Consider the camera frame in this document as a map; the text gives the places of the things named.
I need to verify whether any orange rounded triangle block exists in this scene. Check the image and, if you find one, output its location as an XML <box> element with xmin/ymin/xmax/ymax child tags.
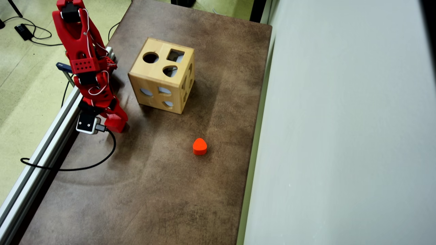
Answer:
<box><xmin>193</xmin><ymin>138</ymin><xmax>207</xmax><ymax>156</ymax></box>

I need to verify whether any thin black adapter cable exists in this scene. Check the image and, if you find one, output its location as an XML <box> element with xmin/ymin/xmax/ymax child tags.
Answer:
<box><xmin>3</xmin><ymin>16</ymin><xmax>64</xmax><ymax>46</ymax></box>

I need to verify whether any thin black cable under clamp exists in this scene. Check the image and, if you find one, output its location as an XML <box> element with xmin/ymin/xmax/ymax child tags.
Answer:
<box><xmin>61</xmin><ymin>81</ymin><xmax>70</xmax><ymax>108</ymax></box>

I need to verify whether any red wooden cube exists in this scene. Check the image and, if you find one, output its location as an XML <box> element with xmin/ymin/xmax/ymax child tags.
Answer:
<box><xmin>108</xmin><ymin>119</ymin><xmax>127</xmax><ymax>133</ymax></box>

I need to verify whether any black power adapter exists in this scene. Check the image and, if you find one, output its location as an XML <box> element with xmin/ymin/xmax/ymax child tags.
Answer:
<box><xmin>14</xmin><ymin>23</ymin><xmax>34</xmax><ymax>41</ymax></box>

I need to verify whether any wooden shape sorter box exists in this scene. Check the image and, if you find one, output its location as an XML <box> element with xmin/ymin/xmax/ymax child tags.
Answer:
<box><xmin>128</xmin><ymin>37</ymin><xmax>195</xmax><ymax>115</ymax></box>

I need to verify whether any black tripod leg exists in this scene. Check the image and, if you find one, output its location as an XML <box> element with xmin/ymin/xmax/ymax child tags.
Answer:
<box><xmin>7</xmin><ymin>0</ymin><xmax>23</xmax><ymax>18</ymax></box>

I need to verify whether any aluminium profile rail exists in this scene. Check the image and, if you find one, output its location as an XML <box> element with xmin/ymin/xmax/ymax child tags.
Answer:
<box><xmin>0</xmin><ymin>85</ymin><xmax>90</xmax><ymax>245</ymax></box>

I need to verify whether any thin black floor cable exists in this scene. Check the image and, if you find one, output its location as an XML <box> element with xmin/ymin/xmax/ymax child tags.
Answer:
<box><xmin>108</xmin><ymin>21</ymin><xmax>122</xmax><ymax>41</ymax></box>

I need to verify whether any black object at table end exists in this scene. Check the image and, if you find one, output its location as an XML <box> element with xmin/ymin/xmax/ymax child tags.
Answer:
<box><xmin>170</xmin><ymin>0</ymin><xmax>197</xmax><ymax>8</ymax></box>

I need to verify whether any blue bar clamp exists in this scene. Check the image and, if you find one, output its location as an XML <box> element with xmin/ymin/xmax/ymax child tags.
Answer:
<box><xmin>56</xmin><ymin>62</ymin><xmax>76</xmax><ymax>87</ymax></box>

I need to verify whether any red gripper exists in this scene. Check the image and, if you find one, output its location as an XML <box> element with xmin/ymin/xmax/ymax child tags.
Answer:
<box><xmin>78</xmin><ymin>72</ymin><xmax>129</xmax><ymax>130</ymax></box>

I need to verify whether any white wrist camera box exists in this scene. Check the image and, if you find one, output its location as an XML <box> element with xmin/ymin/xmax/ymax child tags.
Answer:
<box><xmin>75</xmin><ymin>113</ymin><xmax>102</xmax><ymax>135</ymax></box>

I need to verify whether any black camera cable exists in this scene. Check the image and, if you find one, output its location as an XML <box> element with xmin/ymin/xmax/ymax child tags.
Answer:
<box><xmin>20</xmin><ymin>125</ymin><xmax>116</xmax><ymax>172</ymax></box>

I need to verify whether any dark vertical post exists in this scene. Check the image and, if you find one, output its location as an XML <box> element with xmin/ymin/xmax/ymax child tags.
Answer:
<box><xmin>250</xmin><ymin>0</ymin><xmax>267</xmax><ymax>23</ymax></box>

